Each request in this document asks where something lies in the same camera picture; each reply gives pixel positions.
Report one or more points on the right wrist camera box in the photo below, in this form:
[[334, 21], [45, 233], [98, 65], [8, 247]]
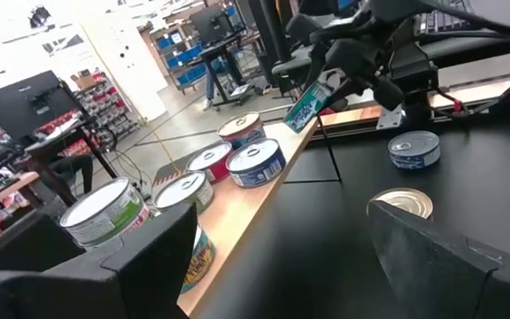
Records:
[[352, 57]]

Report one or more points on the black table mat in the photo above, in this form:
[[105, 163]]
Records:
[[326, 248]]

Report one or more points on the silver can yellow teal label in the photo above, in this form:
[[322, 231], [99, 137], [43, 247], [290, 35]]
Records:
[[201, 259]]

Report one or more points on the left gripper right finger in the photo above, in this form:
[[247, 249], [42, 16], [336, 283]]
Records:
[[450, 288]]

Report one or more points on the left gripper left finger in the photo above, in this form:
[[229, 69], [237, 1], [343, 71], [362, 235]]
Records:
[[82, 292]]

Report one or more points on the black stand pole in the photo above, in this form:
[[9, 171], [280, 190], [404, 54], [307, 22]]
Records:
[[272, 26]]

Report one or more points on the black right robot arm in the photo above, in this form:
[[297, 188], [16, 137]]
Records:
[[414, 71]]

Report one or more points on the silver tuna can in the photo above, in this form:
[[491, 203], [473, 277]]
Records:
[[184, 188]]

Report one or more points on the grey desk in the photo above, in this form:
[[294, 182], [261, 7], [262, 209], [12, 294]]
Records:
[[481, 46]]

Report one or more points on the brown background desk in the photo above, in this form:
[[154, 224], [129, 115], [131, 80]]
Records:
[[64, 142]]

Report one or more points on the metal mounting plate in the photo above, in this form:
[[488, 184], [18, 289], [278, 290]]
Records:
[[390, 117]]

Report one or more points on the silver can dark blue label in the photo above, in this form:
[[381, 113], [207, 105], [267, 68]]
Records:
[[257, 161], [414, 148]]

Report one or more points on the black keyboard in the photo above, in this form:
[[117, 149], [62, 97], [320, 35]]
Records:
[[441, 20]]

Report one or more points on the silver can red label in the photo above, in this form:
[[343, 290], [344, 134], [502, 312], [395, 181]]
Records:
[[208, 159]]

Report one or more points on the wooden shelf black legs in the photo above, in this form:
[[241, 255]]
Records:
[[246, 208]]

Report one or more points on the shelving with blue bins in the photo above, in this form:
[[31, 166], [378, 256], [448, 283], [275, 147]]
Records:
[[184, 57]]

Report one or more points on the striped hazard tape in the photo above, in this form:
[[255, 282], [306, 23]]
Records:
[[166, 175]]

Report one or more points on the black aluminium table frame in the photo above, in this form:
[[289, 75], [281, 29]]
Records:
[[481, 113]]

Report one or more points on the gold can pink blue label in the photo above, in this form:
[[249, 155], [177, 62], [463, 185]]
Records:
[[410, 199], [241, 126]]

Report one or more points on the silver can green white label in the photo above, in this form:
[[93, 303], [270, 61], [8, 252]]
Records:
[[100, 208], [139, 220]]

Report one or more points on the shelving with red bins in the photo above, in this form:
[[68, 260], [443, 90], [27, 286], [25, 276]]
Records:
[[104, 111]]

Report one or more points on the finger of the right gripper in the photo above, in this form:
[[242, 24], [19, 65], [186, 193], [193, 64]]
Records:
[[316, 66], [345, 91]]

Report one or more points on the black background desk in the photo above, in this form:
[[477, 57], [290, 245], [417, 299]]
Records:
[[224, 57]]

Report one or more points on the black background monitor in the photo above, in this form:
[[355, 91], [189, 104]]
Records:
[[25, 102], [213, 24]]

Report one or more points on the black ceiling lamp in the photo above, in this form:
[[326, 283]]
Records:
[[39, 17]]

